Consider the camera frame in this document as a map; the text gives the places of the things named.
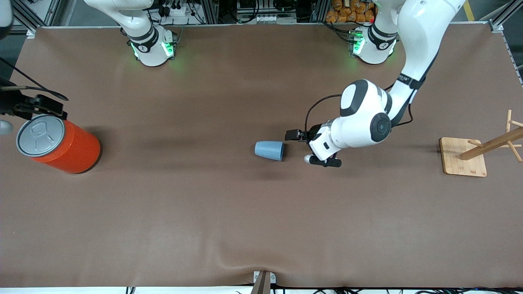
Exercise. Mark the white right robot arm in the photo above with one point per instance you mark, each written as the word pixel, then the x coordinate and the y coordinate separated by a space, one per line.
pixel 148 45

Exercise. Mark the white power strip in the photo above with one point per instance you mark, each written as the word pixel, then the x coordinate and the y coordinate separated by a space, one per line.
pixel 177 11
pixel 267 18

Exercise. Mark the orange snack bags pile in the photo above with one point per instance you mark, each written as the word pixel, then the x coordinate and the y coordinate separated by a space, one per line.
pixel 347 12

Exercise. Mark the grey metal table bracket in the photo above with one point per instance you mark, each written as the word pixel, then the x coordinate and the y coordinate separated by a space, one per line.
pixel 263 281

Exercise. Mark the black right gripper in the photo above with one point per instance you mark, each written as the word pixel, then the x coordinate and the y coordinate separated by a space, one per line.
pixel 12 104

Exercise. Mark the wooden mug tree rack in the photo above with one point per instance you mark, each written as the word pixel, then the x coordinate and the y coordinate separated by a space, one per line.
pixel 463 157

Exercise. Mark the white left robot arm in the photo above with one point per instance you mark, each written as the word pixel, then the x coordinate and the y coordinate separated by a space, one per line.
pixel 421 32

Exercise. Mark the orange can with grey lid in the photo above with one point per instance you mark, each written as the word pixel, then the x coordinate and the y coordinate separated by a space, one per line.
pixel 71 153

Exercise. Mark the light blue plastic cup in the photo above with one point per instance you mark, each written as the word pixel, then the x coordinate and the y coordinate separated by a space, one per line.
pixel 269 150

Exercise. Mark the brown table cover mat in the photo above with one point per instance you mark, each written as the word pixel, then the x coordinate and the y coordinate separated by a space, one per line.
pixel 204 102

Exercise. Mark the aluminium frame profile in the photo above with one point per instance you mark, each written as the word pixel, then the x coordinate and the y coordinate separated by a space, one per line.
pixel 209 11
pixel 318 10
pixel 504 18
pixel 32 18

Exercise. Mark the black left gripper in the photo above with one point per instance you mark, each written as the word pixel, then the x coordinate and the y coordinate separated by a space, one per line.
pixel 312 132

